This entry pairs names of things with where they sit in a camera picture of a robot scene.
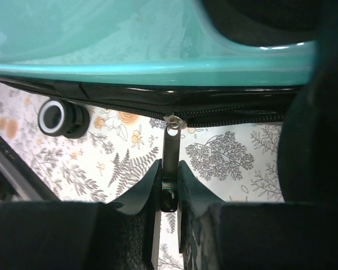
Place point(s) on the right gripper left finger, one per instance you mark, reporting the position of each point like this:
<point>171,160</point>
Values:
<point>122,234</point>

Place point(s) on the black zipper pull tab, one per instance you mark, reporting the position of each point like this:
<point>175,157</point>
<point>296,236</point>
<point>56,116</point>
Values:
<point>170,163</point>

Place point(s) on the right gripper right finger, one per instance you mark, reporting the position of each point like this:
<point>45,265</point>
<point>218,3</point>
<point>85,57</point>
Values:
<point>215,234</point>

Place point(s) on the aluminium mounting rail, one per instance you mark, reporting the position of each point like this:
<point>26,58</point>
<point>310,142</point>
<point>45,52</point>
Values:
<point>22,179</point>

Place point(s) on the pink and teal suitcase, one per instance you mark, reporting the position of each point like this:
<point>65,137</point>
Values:
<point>88,89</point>

